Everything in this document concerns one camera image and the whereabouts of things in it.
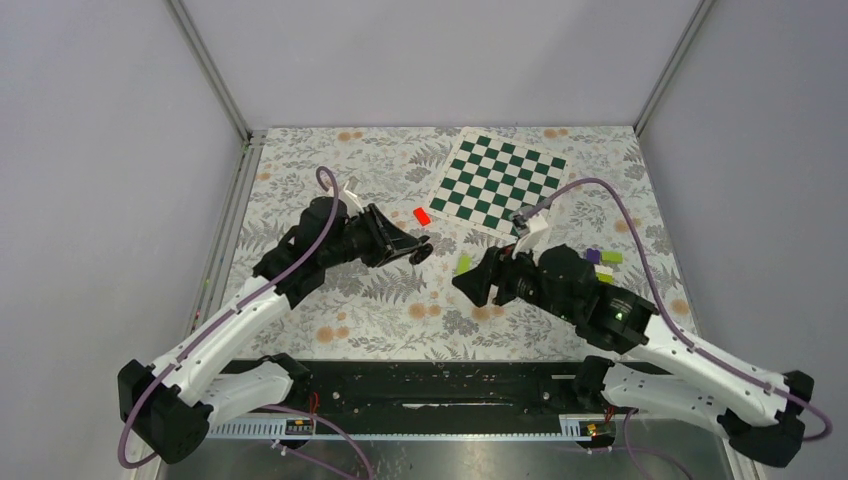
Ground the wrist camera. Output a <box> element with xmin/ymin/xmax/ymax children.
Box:
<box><xmin>510</xmin><ymin>206</ymin><xmax>549</xmax><ymax>257</ymax></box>
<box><xmin>339</xmin><ymin>177</ymin><xmax>365</xmax><ymax>217</ymax></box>

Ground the red block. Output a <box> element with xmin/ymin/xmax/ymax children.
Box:
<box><xmin>413</xmin><ymin>207</ymin><xmax>432</xmax><ymax>226</ymax></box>

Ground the floral patterned table mat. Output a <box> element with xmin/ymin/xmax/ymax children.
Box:
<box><xmin>223</xmin><ymin>126</ymin><xmax>697</xmax><ymax>361</ymax></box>

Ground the green white chessboard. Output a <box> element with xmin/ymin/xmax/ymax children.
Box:
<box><xmin>425</xmin><ymin>127</ymin><xmax>570</xmax><ymax>241</ymax></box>

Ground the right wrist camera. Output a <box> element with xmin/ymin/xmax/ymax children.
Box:
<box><xmin>510</xmin><ymin>206</ymin><xmax>549</xmax><ymax>257</ymax></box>

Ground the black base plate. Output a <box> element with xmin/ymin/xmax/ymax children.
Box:
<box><xmin>180</xmin><ymin>356</ymin><xmax>637</xmax><ymax>437</ymax></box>

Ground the purple green block stack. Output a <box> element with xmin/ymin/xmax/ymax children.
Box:
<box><xmin>584</xmin><ymin>248</ymin><xmax>623</xmax><ymax>284</ymax></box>

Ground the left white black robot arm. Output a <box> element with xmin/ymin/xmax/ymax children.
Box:
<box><xmin>118</xmin><ymin>196</ymin><xmax>433</xmax><ymax>464</ymax></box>

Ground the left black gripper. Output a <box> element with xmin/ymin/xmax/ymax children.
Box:
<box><xmin>322</xmin><ymin>204</ymin><xmax>421</xmax><ymax>268</ymax></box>

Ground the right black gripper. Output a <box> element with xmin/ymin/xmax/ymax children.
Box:
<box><xmin>450</xmin><ymin>235</ymin><xmax>576</xmax><ymax>322</ymax></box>

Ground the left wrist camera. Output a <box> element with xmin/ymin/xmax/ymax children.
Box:
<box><xmin>339</xmin><ymin>177</ymin><xmax>365</xmax><ymax>217</ymax></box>

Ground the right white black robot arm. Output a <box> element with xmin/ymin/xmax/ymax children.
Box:
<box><xmin>452</xmin><ymin>245</ymin><xmax>814</xmax><ymax>468</ymax></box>

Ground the lime green block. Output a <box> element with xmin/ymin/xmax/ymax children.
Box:
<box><xmin>455</xmin><ymin>254</ymin><xmax>472</xmax><ymax>276</ymax></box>

